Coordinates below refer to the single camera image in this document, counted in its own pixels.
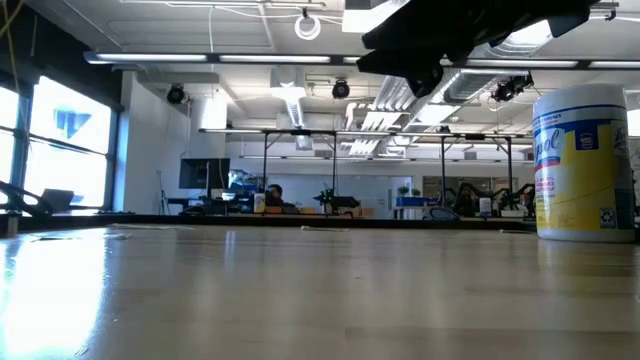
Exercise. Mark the yellow white wipes canister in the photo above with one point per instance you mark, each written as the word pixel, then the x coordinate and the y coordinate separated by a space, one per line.
pixel 582 190

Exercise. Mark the black slanted metal stand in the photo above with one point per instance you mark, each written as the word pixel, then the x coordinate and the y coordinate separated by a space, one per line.
pixel 25 197

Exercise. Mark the black ceiling spotlight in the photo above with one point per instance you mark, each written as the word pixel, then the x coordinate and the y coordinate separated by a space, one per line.
pixel 510 88
pixel 176 94
pixel 340 89

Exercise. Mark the large window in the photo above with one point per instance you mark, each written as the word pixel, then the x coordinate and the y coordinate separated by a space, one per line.
pixel 70 140

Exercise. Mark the small green plant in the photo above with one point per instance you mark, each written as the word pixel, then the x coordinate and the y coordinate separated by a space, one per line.
pixel 403 191
pixel 415 192

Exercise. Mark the small background wipes canister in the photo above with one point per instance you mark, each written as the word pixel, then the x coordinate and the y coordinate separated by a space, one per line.
pixel 259 203
pixel 485 206

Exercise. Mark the black computer monitor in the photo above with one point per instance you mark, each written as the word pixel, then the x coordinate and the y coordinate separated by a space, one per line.
pixel 205 172

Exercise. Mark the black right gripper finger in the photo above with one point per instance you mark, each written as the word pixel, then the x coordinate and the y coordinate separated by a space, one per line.
pixel 415 65
pixel 425 27

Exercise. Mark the adhesive bandage strip wrapper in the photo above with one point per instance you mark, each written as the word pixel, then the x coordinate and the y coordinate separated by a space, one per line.
pixel 150 227
pixel 324 229
pixel 517 231

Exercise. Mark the silver ventilation duct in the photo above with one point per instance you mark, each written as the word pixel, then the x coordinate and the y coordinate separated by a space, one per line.
pixel 465 85

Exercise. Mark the person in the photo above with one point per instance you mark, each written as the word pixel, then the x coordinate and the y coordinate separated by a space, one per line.
pixel 275 194

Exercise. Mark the long ceiling light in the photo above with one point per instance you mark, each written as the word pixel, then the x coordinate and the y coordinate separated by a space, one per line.
pixel 200 58
pixel 525 64

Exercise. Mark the black overhead gantry frame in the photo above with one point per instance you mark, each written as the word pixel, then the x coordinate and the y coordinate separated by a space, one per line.
pixel 334 170

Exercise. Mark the background black robot arm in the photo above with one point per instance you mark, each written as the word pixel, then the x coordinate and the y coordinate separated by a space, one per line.
pixel 340 202
pixel 500 197

